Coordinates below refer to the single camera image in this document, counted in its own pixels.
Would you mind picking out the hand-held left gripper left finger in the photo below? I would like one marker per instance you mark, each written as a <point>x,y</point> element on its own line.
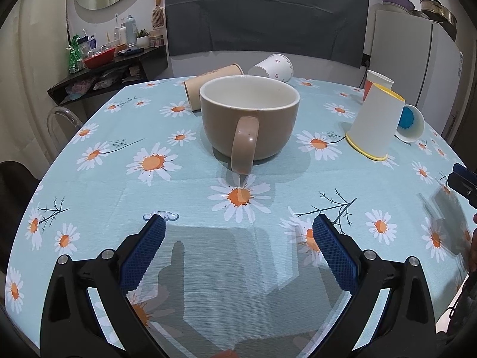
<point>143,255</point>

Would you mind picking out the metal cooking pot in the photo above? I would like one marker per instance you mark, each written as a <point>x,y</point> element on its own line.
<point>439,11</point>

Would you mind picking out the white patterned paper cup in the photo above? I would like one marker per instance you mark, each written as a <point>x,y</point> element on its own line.
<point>274,68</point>

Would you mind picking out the orange and white paper cup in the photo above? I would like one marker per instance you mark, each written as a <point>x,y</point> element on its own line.
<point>369,85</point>

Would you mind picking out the dark grey cloth cover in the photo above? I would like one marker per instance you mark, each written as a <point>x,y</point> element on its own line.
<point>261,15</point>

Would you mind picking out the grey spray bottle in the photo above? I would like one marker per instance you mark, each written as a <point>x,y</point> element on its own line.
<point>130,31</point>

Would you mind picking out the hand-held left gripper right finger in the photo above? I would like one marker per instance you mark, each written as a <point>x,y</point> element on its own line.
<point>335,255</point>

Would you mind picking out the white yellow-rimmed paper cup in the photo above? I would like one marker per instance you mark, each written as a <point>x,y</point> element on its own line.
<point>372,126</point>

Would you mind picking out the daisy print tablecloth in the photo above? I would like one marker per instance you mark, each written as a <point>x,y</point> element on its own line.
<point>179,197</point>

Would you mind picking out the dark wall shelf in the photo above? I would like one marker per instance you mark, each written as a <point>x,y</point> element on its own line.
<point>152,61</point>

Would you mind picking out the green packet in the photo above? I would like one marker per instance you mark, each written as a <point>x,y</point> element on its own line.
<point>74,56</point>

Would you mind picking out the purple pot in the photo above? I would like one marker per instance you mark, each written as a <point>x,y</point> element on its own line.
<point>397,2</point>

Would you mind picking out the white pump bottle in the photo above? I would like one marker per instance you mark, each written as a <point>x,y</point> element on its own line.
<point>122,35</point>

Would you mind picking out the wooden hairbrush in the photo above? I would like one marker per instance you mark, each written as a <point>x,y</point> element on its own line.
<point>158,16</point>

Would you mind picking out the brown ceramic cup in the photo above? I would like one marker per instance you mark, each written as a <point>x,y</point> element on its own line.
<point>223,130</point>

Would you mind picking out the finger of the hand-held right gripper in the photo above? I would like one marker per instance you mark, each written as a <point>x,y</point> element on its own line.
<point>464,182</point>

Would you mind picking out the clear plastic chair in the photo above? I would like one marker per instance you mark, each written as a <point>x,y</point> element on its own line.
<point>61,119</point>

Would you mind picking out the dark chair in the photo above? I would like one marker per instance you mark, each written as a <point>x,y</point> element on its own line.
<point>15,201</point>

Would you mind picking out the white refrigerator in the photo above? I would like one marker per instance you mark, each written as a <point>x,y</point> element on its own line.
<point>410,63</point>

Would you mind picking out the red bowl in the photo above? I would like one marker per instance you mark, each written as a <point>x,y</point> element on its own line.
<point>98,59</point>

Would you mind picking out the small potted plant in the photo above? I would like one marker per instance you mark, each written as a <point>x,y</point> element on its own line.
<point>142,40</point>

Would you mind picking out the white blue-lined paper cup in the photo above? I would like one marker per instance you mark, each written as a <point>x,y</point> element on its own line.
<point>410,119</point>

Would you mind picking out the tan paper cup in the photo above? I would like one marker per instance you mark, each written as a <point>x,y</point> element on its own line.
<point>195,89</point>

